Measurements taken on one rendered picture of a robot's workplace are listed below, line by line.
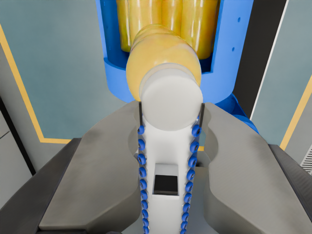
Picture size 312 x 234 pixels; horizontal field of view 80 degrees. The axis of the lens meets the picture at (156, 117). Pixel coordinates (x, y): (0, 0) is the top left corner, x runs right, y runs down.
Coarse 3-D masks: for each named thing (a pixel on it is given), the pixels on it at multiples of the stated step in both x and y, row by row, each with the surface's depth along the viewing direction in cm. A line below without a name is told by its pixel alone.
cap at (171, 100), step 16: (160, 80) 11; (176, 80) 11; (192, 80) 11; (144, 96) 11; (160, 96) 11; (176, 96) 11; (192, 96) 11; (144, 112) 12; (160, 112) 12; (176, 112) 12; (192, 112) 12; (160, 128) 12; (176, 128) 12
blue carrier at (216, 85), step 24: (96, 0) 34; (240, 0) 26; (240, 24) 29; (120, 48) 46; (216, 48) 28; (240, 48) 32; (120, 72) 32; (216, 72) 30; (120, 96) 35; (216, 96) 33
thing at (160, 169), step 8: (160, 168) 79; (168, 168) 79; (176, 168) 79; (160, 176) 73; (168, 176) 73; (176, 176) 73; (160, 184) 70; (168, 184) 70; (176, 184) 70; (152, 192) 69; (160, 192) 68; (168, 192) 68; (176, 192) 67
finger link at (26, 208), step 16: (64, 160) 7; (32, 176) 6; (48, 176) 6; (16, 192) 6; (32, 192) 6; (48, 192) 6; (16, 208) 5; (32, 208) 5; (0, 224) 5; (16, 224) 5; (32, 224) 5
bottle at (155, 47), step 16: (144, 32) 19; (160, 32) 16; (144, 48) 14; (160, 48) 13; (176, 48) 13; (192, 48) 15; (128, 64) 15; (144, 64) 13; (160, 64) 12; (176, 64) 12; (192, 64) 13; (128, 80) 15; (144, 80) 13
